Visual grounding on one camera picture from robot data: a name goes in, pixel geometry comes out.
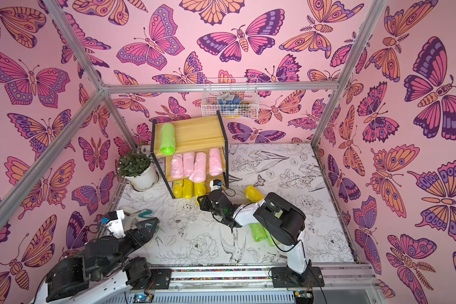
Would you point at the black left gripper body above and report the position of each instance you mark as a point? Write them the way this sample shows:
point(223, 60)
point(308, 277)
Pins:
point(137, 234)

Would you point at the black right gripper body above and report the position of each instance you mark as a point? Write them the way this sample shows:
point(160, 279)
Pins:
point(211, 201)

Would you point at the yellow bag roll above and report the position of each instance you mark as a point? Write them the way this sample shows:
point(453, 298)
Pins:
point(177, 188)
point(253, 194)
point(200, 190)
point(188, 189)

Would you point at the pink bag roll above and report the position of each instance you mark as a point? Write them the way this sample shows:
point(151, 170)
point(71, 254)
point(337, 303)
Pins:
point(199, 170)
point(177, 167)
point(188, 163)
point(215, 162)

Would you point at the green bag roll one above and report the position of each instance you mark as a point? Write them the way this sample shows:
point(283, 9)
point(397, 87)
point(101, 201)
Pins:
point(258, 232)

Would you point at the green bag roll two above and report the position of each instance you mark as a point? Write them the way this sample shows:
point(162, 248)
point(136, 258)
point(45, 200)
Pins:
point(269, 238)

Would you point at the green bag roll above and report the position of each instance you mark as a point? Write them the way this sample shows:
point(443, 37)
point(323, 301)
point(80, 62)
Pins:
point(167, 139)

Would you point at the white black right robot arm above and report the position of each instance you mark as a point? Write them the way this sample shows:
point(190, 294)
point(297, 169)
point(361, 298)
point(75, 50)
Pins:
point(286, 226)

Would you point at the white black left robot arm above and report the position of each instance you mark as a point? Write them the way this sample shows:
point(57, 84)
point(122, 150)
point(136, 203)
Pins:
point(67, 282)

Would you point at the potted green plant white pot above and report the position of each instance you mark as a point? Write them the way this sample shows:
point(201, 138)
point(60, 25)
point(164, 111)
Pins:
point(138, 169)

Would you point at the blue items in basket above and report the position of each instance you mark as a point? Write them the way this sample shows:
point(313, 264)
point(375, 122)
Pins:
point(228, 99)

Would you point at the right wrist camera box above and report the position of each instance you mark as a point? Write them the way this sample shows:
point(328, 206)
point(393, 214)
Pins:
point(216, 184)

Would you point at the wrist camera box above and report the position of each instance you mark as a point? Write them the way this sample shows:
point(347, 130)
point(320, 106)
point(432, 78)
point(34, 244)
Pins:
point(216, 184)
point(113, 223)

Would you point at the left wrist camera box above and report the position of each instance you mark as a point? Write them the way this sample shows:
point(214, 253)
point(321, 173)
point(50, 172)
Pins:
point(113, 223)

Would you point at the wooden three-tier shelf black frame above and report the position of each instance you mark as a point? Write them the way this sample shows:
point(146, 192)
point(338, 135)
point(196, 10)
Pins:
point(193, 135)

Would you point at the white wire wall basket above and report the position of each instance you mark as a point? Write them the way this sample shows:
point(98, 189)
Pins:
point(245, 88)

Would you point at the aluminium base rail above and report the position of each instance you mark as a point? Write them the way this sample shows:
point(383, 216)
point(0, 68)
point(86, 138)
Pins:
point(328, 283)

